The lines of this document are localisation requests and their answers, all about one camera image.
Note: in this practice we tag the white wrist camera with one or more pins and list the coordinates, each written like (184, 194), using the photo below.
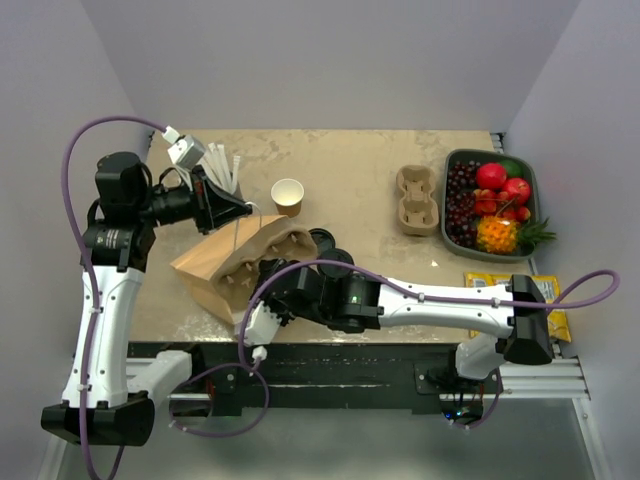
(262, 326)
(184, 151)

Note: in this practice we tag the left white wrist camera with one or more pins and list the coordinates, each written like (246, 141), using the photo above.
(184, 151)

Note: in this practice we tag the green lime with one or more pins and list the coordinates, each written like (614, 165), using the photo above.
(512, 168)

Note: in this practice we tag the cardboard cup carrier tray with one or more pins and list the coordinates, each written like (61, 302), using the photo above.
(417, 210)

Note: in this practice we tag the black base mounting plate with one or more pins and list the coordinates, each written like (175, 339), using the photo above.
(415, 377)

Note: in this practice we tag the brown paper bag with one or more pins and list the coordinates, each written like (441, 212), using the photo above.
(195, 268)

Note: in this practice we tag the brown paper coffee cup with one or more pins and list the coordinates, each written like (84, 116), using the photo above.
(287, 195)

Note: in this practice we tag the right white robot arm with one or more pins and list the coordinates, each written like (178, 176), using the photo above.
(509, 320)

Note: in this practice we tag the dark red grapes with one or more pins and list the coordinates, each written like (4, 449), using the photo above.
(460, 199)

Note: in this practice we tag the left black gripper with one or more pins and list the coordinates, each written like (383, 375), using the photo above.
(211, 206)

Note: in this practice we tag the yellow snack packet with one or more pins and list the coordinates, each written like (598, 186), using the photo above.
(549, 287)

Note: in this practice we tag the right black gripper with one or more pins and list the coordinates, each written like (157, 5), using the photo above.
(271, 302)

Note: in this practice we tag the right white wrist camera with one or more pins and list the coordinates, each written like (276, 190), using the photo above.
(262, 326)

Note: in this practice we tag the red apple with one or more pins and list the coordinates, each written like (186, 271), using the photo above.
(491, 176)
(517, 189)

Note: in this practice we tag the black plastic cup lid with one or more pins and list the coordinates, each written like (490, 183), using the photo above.
(332, 271)

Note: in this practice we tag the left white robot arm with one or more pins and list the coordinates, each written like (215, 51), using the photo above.
(100, 405)

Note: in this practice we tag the red yellow cherries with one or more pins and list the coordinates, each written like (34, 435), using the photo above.
(490, 203)

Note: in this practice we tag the grey fruit tray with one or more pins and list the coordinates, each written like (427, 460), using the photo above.
(465, 156)

